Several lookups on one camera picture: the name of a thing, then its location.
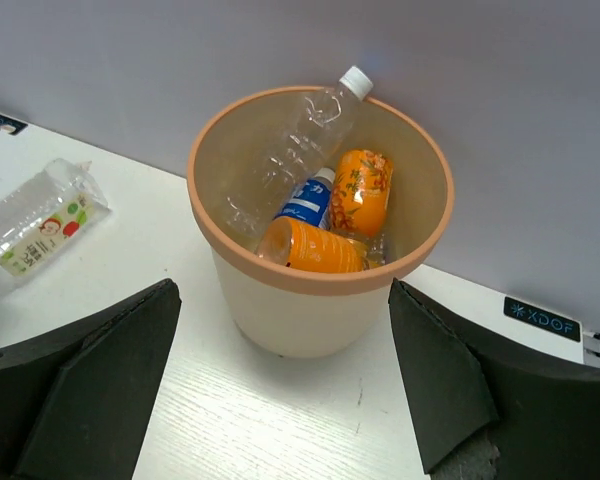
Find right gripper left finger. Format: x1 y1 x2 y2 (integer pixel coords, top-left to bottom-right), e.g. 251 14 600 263
0 279 181 479

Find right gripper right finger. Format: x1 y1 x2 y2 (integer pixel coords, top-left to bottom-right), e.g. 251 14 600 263
388 280 600 479

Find large clear square bottle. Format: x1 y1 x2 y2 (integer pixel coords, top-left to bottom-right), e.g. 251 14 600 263
0 158 110 297

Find orange bottle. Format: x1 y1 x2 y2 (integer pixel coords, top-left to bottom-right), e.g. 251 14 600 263
329 149 394 237
255 216 373 274

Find blue label bottle blue cap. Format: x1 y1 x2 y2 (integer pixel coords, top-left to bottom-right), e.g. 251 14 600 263
276 168 335 230

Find clear ribbed bottle white cap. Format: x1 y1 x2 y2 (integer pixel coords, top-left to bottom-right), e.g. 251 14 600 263
219 66 373 240

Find beige bin with orange rim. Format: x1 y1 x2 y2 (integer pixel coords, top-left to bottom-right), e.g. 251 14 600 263
187 86 455 358

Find right blue table sticker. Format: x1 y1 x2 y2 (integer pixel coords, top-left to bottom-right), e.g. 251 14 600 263
503 296 581 342

